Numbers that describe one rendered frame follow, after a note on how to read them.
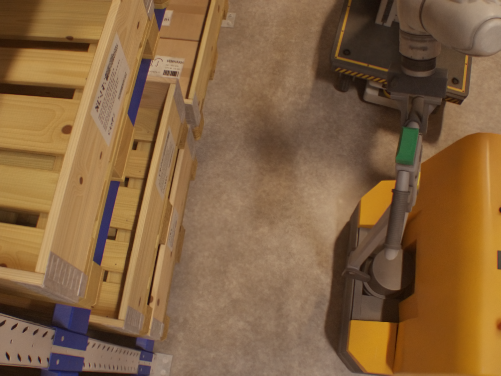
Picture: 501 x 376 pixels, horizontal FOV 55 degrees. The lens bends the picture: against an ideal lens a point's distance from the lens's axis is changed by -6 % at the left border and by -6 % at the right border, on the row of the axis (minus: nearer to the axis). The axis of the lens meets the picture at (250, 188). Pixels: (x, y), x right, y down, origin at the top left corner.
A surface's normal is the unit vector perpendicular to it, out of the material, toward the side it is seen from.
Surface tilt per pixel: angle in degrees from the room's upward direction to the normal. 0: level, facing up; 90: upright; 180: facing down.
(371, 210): 22
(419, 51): 62
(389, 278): 0
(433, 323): 74
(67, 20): 0
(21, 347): 90
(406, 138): 16
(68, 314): 0
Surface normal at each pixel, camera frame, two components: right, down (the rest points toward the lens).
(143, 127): -0.01, -0.36
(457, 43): -0.75, 0.66
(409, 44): -0.71, 0.47
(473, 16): -0.61, -0.15
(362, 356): -0.38, -0.37
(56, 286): 0.99, 0.11
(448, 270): -0.95, -0.22
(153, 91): -0.14, 0.93
